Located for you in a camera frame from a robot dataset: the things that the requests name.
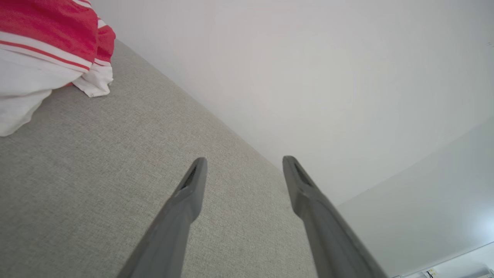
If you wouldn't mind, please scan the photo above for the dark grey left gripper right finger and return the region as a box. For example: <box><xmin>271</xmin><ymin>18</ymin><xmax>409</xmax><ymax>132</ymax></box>
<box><xmin>283</xmin><ymin>156</ymin><xmax>388</xmax><ymax>278</ymax></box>

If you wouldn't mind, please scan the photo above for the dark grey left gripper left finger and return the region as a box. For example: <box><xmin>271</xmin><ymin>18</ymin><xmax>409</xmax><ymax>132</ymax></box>
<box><xmin>117</xmin><ymin>157</ymin><xmax>208</xmax><ymax>278</ymax></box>

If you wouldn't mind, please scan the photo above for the red and white shirt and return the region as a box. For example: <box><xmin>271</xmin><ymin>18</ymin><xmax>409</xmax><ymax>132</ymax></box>
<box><xmin>0</xmin><ymin>0</ymin><xmax>116</xmax><ymax>137</ymax></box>

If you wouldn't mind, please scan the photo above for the grey fabric sofa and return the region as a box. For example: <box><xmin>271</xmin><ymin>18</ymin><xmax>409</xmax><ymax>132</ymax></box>
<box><xmin>0</xmin><ymin>39</ymin><xmax>319</xmax><ymax>278</ymax></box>

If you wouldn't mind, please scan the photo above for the white device with yellow label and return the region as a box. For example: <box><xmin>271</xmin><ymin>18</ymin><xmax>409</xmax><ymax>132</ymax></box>
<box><xmin>394</xmin><ymin>242</ymin><xmax>494</xmax><ymax>278</ymax></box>

